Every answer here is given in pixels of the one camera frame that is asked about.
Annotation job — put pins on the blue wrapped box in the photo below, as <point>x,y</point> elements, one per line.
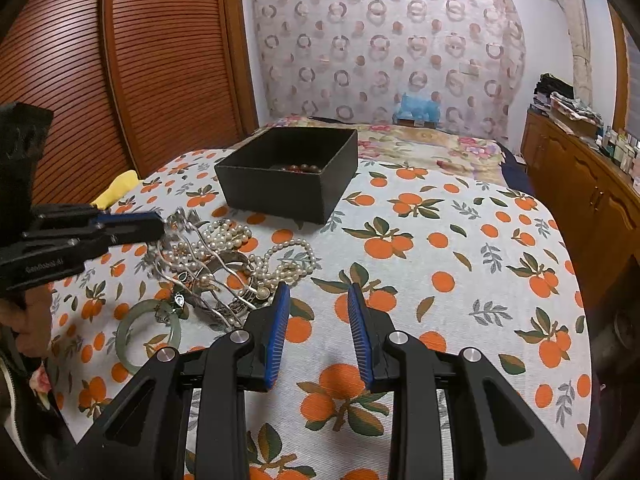
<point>414,109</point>

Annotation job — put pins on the person's left hand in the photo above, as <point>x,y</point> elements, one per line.
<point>33,324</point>

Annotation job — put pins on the orange print tablecloth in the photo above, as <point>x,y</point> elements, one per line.
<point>453,261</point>

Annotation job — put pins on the yellow Pikachu plush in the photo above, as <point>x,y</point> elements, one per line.
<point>118,188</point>

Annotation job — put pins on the silver chain jewelry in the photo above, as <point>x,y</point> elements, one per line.
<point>204,259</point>

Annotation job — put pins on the wooden sideboard cabinet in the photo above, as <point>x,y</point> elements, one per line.
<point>594,206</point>

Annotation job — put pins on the beige side curtain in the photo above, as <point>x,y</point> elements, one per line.
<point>578,29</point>

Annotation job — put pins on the stack of folded clothes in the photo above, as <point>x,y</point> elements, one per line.
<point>556,99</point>

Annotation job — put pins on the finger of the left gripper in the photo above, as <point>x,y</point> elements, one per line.
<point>80,215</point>
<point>125,232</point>

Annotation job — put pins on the circle pattern curtain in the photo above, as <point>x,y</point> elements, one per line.
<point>352,60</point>

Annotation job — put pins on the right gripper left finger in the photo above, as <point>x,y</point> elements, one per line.
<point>142,433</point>

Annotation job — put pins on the cosmetic bottles group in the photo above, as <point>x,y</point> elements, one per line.
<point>622,149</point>

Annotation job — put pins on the wooden louvered wardrobe door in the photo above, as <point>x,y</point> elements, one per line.
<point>132,84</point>

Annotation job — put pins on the green jade bangle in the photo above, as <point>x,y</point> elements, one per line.
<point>148,326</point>

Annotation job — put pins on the black jewelry box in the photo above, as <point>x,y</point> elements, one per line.
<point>298,173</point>

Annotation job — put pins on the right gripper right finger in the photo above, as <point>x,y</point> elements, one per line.
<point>494,433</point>

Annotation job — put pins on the floral bed blanket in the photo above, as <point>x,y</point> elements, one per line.
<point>431,149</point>

